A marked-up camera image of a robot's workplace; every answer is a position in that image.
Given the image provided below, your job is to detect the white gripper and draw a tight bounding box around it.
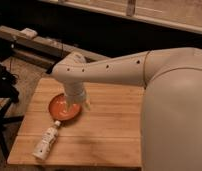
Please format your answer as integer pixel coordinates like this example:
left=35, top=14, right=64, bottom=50
left=63, top=82, right=91, bottom=110

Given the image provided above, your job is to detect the wooden table board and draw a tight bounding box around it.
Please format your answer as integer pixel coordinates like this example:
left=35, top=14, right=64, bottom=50
left=8, top=78, right=143, bottom=167

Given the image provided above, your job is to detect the white box on ledge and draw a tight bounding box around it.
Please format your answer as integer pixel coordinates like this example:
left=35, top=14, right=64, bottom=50
left=20, top=28, right=37, bottom=38

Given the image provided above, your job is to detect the white plastic bottle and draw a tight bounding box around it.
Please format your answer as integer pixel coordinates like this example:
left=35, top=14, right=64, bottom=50
left=32, top=121, right=61, bottom=160

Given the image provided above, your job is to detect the long wooden floor beam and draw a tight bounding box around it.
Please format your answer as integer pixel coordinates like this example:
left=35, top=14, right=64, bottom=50
left=0, top=25, right=112, bottom=64

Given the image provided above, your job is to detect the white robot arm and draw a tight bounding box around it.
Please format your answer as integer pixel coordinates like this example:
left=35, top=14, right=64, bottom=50
left=52, top=47, right=202, bottom=171

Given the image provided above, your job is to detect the black chair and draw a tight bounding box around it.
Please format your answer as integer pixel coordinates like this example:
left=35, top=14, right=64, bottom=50
left=0, top=64, right=23, bottom=159

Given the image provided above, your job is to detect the orange ceramic bowl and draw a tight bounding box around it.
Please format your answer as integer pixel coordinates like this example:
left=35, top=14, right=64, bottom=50
left=48, top=93, right=81, bottom=121

